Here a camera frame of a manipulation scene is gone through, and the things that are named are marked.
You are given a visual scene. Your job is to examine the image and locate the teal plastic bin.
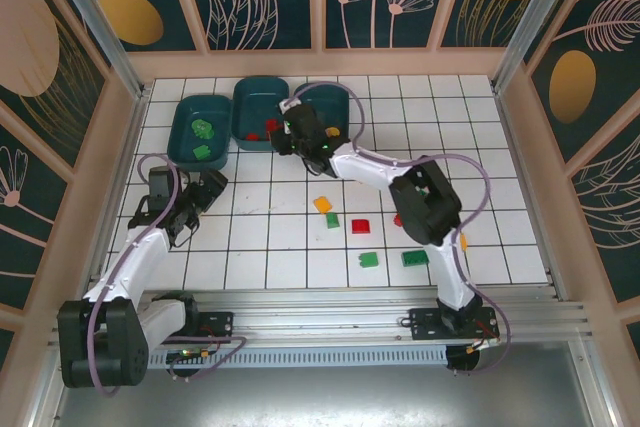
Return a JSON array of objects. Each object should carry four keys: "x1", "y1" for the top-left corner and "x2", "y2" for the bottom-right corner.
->
[
  {"x1": 232, "y1": 76, "x2": 291, "y2": 152},
  {"x1": 167, "y1": 94, "x2": 234, "y2": 171},
  {"x1": 289, "y1": 82, "x2": 350, "y2": 148}
]

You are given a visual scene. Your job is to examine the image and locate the small controller circuit board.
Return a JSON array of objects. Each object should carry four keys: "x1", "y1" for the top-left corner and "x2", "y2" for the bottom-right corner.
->
[{"x1": 167, "y1": 346, "x2": 214, "y2": 366}]

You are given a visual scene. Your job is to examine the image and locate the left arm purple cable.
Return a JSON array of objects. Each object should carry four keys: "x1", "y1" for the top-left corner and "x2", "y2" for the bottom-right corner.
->
[{"x1": 87, "y1": 154, "x2": 249, "y2": 396}]

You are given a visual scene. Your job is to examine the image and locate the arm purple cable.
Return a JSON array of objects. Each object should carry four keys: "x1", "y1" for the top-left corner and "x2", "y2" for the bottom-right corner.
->
[
  {"x1": 289, "y1": 81, "x2": 512, "y2": 377},
  {"x1": 87, "y1": 154, "x2": 249, "y2": 396}
]

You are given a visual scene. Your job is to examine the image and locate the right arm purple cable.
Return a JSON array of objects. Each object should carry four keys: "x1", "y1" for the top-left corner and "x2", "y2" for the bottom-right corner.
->
[{"x1": 289, "y1": 81, "x2": 512, "y2": 377}]

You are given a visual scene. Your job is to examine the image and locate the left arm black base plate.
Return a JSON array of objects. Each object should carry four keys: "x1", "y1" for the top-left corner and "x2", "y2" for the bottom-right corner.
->
[{"x1": 197, "y1": 311, "x2": 235, "y2": 341}]

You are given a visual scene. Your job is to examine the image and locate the aluminium frame post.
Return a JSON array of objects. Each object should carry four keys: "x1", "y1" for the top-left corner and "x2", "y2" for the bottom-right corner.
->
[
  {"x1": 42, "y1": 0, "x2": 151, "y2": 101},
  {"x1": 492, "y1": 0, "x2": 596, "y2": 93}
]

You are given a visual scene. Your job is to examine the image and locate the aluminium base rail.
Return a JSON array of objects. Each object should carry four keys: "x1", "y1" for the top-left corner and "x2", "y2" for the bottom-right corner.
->
[{"x1": 134, "y1": 288, "x2": 594, "y2": 346}]

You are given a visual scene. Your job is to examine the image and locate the grey slotted cable duct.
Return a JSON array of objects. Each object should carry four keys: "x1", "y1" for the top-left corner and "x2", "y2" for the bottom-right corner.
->
[{"x1": 147, "y1": 346, "x2": 449, "y2": 369}]

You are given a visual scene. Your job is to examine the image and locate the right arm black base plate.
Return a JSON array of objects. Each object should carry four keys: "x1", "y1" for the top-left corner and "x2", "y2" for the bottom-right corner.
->
[{"x1": 407, "y1": 307, "x2": 501, "y2": 343}]

